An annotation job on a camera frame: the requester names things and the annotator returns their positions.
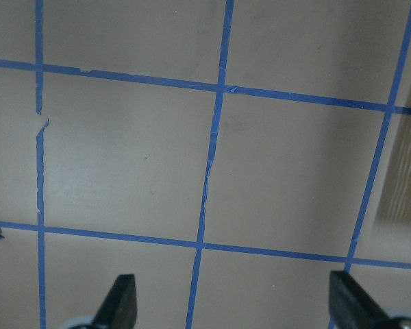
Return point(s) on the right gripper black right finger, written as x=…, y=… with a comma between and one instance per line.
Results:
x=350, y=306

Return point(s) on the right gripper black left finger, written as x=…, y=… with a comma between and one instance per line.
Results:
x=119, y=308

